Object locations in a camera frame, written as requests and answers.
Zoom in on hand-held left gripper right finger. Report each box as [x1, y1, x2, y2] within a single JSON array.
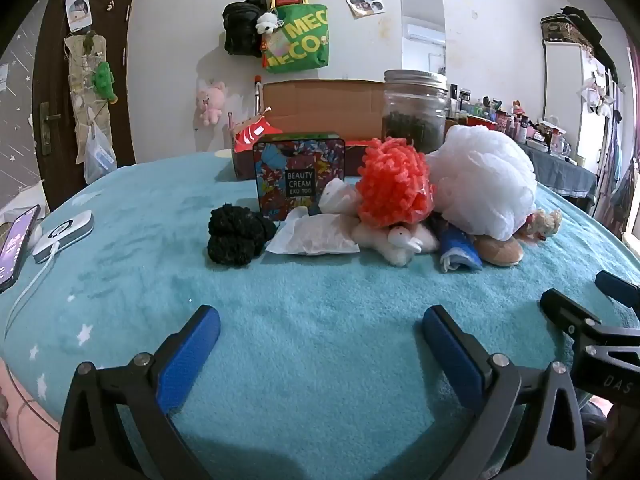
[[422, 305, 586, 480]]

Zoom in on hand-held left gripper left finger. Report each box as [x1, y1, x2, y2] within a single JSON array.
[[56, 305, 222, 480]]

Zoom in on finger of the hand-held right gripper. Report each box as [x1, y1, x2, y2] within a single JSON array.
[[597, 270, 640, 307], [540, 288, 603, 341]]

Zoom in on brown powder puff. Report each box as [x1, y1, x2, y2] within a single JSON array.
[[472, 236, 525, 266]]

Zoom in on white plush toy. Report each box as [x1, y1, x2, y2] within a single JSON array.
[[382, 225, 441, 267]]

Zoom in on black fuzzy scrunchie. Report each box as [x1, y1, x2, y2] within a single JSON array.
[[207, 203, 277, 267]]

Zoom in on white mesh bath loofah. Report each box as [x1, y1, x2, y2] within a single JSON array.
[[425, 124, 537, 240]]

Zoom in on orange mesh sponge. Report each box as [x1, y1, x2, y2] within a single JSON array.
[[356, 137, 435, 228]]

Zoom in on white pouch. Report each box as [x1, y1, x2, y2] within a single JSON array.
[[319, 178, 361, 216]]

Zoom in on cardboard box red lining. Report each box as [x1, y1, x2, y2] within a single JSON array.
[[229, 79, 468, 183]]

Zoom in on hanging clothes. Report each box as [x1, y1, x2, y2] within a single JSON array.
[[600, 150, 640, 241]]

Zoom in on table with dark cloth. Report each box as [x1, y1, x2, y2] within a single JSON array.
[[520, 140, 598, 206]]

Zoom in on white tissue paper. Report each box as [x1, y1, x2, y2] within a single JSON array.
[[265, 208, 361, 256]]

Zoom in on white power bank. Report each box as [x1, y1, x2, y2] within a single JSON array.
[[32, 210, 95, 264]]

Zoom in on smartphone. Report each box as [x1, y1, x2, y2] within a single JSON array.
[[0, 205, 42, 295]]

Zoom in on row of cosmetics bottles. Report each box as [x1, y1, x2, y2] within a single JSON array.
[[447, 82, 586, 166]]

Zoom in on white wardrobe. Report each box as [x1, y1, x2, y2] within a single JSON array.
[[542, 40, 631, 171]]

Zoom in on colourful patterned tin box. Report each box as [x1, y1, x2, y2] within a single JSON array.
[[252, 132, 347, 222]]

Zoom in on clear plastic bag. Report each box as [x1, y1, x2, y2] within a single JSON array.
[[82, 122, 118, 185]]

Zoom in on glass jar dark contents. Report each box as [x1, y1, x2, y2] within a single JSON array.
[[382, 69, 448, 156]]

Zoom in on light pink plush toy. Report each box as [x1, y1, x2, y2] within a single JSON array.
[[196, 81, 228, 126]]

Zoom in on black clothes pile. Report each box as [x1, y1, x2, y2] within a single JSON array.
[[560, 5, 621, 86]]

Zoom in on beige hanging organiser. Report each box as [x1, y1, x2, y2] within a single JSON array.
[[64, 32, 118, 163]]

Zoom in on green plush toy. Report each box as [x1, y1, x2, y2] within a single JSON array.
[[92, 61, 120, 106]]

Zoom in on dark brown door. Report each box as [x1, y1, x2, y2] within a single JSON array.
[[30, 0, 143, 211]]

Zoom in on black hanging bag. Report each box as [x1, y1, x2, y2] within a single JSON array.
[[222, 0, 268, 57]]

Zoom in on green tote bag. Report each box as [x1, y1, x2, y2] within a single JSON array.
[[262, 0, 331, 72]]

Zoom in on white panda plush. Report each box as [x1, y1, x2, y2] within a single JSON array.
[[255, 11, 285, 36]]

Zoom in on white paper on door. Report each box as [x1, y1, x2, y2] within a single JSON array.
[[65, 0, 93, 31]]

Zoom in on white cable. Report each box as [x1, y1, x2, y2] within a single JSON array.
[[2, 255, 58, 341]]

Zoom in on metal door handle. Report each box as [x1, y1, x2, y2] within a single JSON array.
[[39, 101, 63, 156]]

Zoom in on wall mirror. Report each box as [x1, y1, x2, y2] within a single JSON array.
[[398, 0, 447, 81]]

